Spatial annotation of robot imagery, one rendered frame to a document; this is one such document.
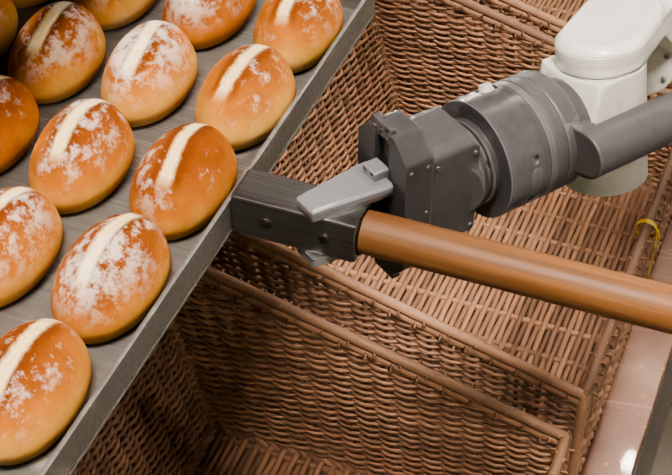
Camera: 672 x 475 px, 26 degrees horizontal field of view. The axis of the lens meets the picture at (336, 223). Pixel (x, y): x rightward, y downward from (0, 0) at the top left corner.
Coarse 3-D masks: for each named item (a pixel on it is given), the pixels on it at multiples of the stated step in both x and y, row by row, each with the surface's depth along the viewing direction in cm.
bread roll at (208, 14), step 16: (176, 0) 113; (192, 0) 112; (208, 0) 112; (224, 0) 113; (240, 0) 115; (176, 16) 112; (192, 16) 112; (208, 16) 113; (224, 16) 113; (240, 16) 115; (192, 32) 113; (208, 32) 113; (224, 32) 114
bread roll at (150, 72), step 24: (144, 24) 108; (168, 24) 109; (120, 48) 106; (144, 48) 106; (168, 48) 107; (192, 48) 110; (120, 72) 105; (144, 72) 105; (168, 72) 106; (192, 72) 108; (120, 96) 105; (144, 96) 105; (168, 96) 106; (144, 120) 106
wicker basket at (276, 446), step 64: (192, 320) 153; (256, 320) 149; (320, 320) 146; (192, 384) 158; (256, 384) 156; (320, 384) 152; (384, 384) 148; (448, 384) 144; (128, 448) 147; (192, 448) 159; (256, 448) 160; (320, 448) 159; (384, 448) 154; (448, 448) 152; (512, 448) 147
